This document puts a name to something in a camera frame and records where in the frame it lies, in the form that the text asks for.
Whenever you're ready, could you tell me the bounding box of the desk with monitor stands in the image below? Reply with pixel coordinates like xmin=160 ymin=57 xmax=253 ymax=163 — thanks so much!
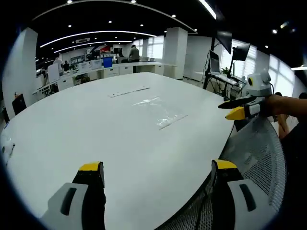
xmin=194 ymin=70 xmax=248 ymax=98

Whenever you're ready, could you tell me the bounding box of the black office chair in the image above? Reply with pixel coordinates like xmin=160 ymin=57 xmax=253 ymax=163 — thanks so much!
xmin=12 ymin=93 xmax=27 ymax=116

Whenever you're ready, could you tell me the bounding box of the white mesh office chair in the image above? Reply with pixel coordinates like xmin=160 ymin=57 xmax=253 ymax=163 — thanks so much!
xmin=163 ymin=115 xmax=287 ymax=230

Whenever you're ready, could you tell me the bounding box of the black monitor on stand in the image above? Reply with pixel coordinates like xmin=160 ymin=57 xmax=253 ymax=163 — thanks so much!
xmin=232 ymin=43 xmax=251 ymax=62

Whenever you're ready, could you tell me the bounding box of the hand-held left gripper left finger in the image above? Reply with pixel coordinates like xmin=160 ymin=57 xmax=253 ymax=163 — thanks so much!
xmin=39 ymin=161 xmax=106 ymax=230

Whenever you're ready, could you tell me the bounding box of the crumpled clear plastic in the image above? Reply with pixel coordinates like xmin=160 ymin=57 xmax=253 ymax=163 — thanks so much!
xmin=0 ymin=136 xmax=16 ymax=166

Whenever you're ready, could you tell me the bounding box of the person's dark clothing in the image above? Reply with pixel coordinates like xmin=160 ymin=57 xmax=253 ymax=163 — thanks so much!
xmin=279 ymin=119 xmax=307 ymax=216

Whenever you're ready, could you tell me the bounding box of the tilted grey monitor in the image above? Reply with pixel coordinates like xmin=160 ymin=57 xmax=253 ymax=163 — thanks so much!
xmin=209 ymin=49 xmax=220 ymax=73

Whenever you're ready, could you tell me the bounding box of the large black monitor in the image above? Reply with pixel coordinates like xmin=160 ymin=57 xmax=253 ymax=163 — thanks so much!
xmin=216 ymin=30 xmax=233 ymax=55

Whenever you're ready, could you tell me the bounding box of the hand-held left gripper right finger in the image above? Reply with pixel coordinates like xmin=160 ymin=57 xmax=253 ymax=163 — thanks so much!
xmin=211 ymin=159 xmax=283 ymax=230

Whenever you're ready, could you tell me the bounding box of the clear resealable bag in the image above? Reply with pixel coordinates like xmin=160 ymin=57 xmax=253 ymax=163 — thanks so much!
xmin=130 ymin=96 xmax=189 ymax=131

